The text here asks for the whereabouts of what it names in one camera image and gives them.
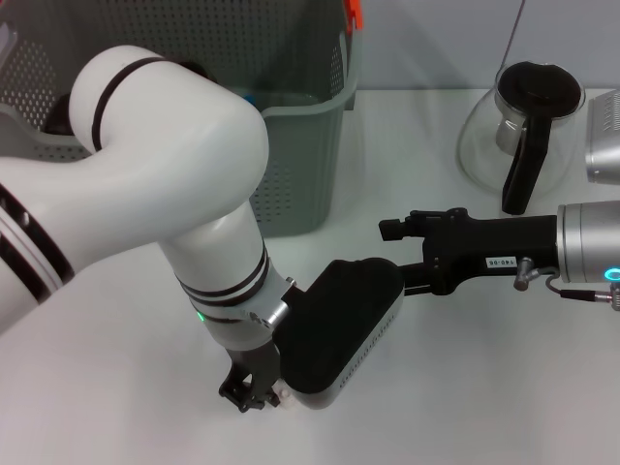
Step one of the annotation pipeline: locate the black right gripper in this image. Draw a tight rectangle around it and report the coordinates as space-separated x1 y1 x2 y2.
378 207 559 297

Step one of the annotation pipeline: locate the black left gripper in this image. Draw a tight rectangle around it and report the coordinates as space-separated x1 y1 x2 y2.
217 342 283 413

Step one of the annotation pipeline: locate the white toy brick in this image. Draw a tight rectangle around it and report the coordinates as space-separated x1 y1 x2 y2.
274 386 301 409

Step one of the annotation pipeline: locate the grey-green perforated storage basket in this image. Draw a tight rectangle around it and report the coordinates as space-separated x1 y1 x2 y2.
0 0 364 238

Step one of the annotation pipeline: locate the dark clay teapot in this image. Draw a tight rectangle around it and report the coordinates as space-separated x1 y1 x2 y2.
44 94 77 138

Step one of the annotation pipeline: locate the silver right gripper cable connector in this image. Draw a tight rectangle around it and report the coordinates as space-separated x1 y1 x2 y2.
512 256 620 311

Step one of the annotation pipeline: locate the glass teapot with black handle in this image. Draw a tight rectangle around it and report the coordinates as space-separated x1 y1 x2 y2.
455 61 587 215

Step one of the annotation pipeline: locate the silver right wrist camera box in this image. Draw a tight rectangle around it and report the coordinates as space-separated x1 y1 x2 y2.
584 86 620 185

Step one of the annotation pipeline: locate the orange basket handle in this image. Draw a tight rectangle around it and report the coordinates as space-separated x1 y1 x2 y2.
342 0 365 31

